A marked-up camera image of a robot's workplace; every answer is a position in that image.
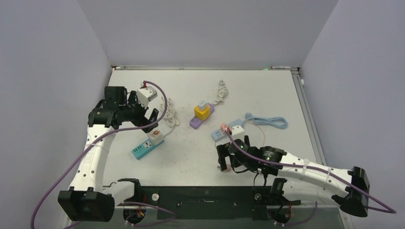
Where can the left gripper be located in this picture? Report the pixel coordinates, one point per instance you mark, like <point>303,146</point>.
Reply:
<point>142,121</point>

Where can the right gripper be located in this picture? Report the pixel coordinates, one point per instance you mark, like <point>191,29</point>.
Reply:
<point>223,153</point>

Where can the light blue power strip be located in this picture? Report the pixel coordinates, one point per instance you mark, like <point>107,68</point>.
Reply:
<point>218,134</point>

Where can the white cube socket adapter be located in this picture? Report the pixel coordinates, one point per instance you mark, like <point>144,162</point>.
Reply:
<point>155,136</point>

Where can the teal power strip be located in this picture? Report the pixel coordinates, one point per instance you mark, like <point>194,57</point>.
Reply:
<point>145,148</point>

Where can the purple power strip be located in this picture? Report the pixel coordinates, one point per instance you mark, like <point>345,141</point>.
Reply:
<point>195,122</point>

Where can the yellow cube socket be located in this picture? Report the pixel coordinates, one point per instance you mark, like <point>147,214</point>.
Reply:
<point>202,114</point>

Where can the small white wall charger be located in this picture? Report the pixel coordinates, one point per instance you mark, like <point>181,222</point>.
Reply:
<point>202,105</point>

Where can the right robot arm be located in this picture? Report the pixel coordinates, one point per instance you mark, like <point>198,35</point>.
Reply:
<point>346,188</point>

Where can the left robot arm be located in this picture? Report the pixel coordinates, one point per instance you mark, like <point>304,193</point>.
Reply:
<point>103,124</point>

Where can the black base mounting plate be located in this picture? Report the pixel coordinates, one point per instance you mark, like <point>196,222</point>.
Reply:
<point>218,202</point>

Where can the aluminium front frame rail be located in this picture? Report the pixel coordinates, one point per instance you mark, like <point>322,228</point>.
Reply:
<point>91,200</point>

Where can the aluminium frame rail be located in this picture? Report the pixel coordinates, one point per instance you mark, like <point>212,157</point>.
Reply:
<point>91,200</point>
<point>313,134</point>

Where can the aluminium right frame rail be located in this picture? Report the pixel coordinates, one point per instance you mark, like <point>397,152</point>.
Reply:
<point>313,134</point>

